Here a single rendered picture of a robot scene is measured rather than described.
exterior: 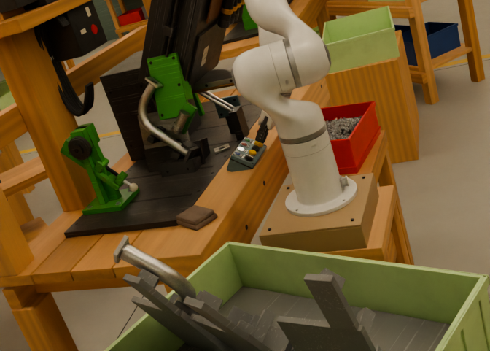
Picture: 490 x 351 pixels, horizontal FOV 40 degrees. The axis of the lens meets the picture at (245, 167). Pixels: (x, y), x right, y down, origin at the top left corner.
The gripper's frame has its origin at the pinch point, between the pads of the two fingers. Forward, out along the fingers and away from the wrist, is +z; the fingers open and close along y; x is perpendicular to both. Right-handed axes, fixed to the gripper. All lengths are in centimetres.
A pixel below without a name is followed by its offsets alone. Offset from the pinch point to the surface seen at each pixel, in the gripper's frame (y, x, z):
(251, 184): -19.3, -4.8, 6.4
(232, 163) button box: -12.7, 4.0, 6.1
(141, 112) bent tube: -2.3, 40.6, 8.9
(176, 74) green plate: 3.5, 34.3, -6.2
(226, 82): 13.8, 19.5, -6.1
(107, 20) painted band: 864, 442, 383
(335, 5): 325, 22, 46
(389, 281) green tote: -81, -44, -26
